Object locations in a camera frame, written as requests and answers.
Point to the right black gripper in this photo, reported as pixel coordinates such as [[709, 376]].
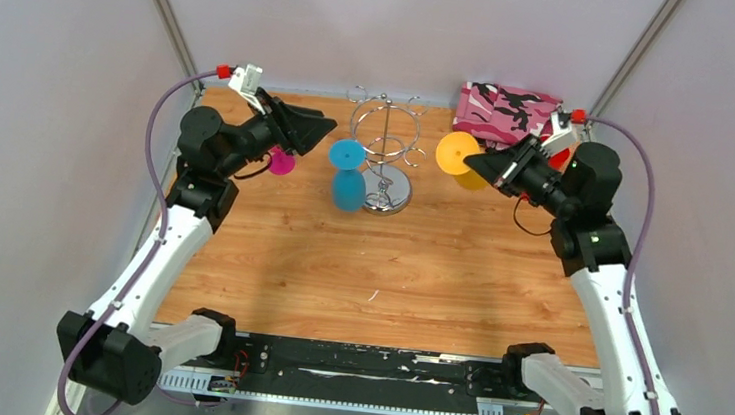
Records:
[[504, 167]]

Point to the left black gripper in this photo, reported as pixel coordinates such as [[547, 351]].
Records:
[[296, 130]]

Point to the magenta wine glass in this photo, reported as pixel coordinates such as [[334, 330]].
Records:
[[281, 163]]

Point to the yellow wine glass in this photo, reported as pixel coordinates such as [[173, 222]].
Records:
[[450, 155]]

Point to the chrome wine glass rack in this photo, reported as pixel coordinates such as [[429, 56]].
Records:
[[388, 187]]

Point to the red wine glass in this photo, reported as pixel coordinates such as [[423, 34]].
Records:
[[558, 157]]

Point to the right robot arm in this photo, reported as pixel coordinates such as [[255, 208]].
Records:
[[599, 262]]

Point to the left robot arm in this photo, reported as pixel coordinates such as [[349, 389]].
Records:
[[213, 154]]

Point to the blue wine glass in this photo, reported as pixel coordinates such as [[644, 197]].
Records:
[[348, 185]]

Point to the pink camouflage cloth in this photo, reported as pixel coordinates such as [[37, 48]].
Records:
[[502, 116]]

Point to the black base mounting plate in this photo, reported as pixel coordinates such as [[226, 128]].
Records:
[[371, 378]]

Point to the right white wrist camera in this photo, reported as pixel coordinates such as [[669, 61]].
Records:
[[559, 134]]

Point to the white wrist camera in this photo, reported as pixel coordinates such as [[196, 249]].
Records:
[[245, 81], [559, 134]]

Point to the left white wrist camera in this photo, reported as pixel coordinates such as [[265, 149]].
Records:
[[245, 81]]

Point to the aluminium frame rail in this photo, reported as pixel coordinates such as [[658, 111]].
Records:
[[115, 364]]

